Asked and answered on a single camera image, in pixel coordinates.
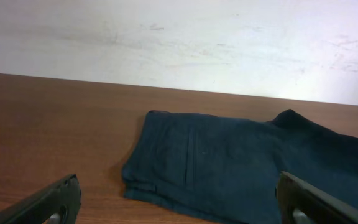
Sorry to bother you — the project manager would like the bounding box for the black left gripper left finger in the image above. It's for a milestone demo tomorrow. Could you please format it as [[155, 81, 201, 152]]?
[[0, 174, 81, 224]]

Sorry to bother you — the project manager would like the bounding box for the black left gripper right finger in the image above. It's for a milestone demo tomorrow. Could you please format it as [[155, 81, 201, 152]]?
[[275, 172, 358, 224]]

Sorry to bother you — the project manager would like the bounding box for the dark blue garment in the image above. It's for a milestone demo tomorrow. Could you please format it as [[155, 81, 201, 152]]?
[[122, 110, 358, 223]]

